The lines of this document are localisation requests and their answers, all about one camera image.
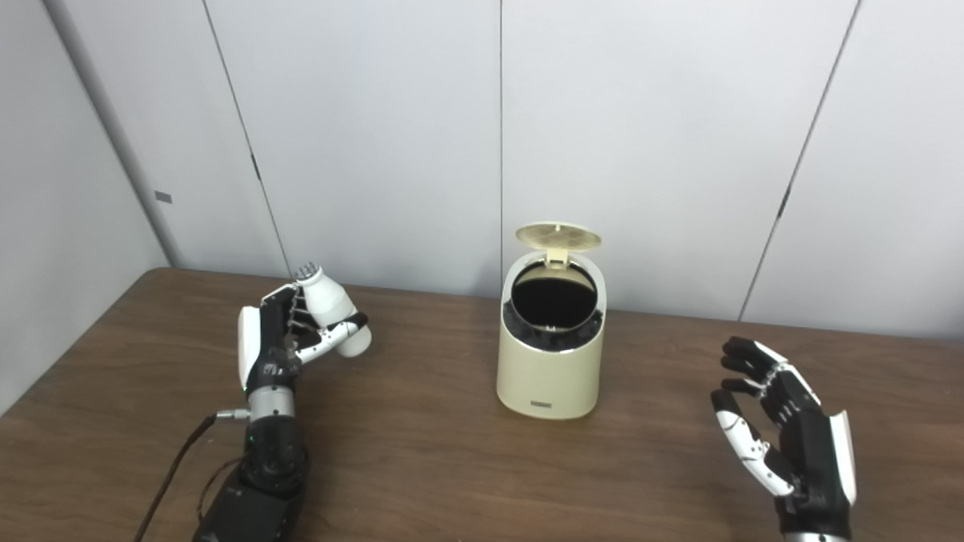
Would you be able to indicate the small white plastic bottle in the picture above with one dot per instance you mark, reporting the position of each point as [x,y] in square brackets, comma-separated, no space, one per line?
[330,301]

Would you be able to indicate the cream-colored desktop bin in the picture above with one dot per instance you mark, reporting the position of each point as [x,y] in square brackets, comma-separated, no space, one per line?
[550,380]

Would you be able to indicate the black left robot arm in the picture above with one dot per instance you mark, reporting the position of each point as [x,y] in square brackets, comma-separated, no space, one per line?
[263,482]

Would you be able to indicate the round cream bin lid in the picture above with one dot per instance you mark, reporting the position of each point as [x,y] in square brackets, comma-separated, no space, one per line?
[559,236]

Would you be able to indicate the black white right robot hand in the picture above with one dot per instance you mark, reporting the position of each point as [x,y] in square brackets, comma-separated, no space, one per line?
[817,459]

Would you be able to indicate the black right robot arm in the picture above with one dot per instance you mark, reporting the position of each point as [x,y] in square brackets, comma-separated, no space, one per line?
[817,538]

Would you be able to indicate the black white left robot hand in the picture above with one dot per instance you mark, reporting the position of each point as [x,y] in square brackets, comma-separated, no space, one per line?
[267,339]

